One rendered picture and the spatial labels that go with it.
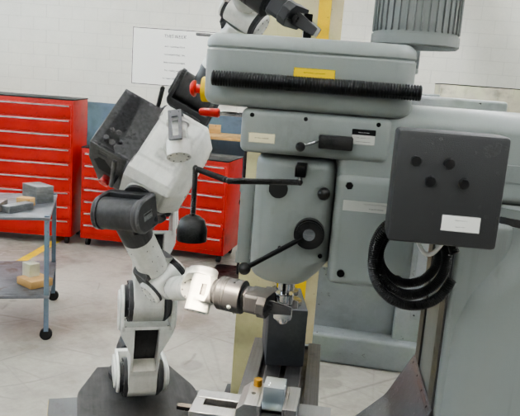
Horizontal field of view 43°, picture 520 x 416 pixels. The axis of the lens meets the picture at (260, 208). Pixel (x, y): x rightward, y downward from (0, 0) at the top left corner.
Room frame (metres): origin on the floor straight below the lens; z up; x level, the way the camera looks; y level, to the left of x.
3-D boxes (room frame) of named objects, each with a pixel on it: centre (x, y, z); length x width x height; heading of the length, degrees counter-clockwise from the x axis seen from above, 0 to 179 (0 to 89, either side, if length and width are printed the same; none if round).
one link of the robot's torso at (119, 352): (2.30, 0.41, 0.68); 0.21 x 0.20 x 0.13; 16
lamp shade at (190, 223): (1.50, 0.16, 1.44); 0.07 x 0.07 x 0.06
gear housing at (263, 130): (1.58, -0.12, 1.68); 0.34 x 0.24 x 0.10; 85
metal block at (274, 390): (1.50, -0.07, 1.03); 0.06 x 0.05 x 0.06; 172
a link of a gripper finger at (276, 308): (1.55, -0.07, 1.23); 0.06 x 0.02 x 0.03; 70
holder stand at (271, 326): (2.02, -0.11, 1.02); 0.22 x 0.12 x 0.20; 3
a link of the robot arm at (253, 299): (1.62, 0.01, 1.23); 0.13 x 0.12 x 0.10; 160
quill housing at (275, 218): (1.58, -0.08, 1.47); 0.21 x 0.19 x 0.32; 175
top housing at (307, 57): (1.58, -0.09, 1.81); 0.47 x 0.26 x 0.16; 85
